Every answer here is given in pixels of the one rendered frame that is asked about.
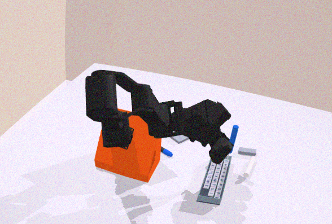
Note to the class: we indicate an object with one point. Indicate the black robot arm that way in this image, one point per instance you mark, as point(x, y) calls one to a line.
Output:
point(101, 106)

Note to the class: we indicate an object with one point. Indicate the small keyboard with white keys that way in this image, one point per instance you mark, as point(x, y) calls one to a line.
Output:
point(214, 182)

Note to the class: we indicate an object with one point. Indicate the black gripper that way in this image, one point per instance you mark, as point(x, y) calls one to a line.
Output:
point(219, 143)

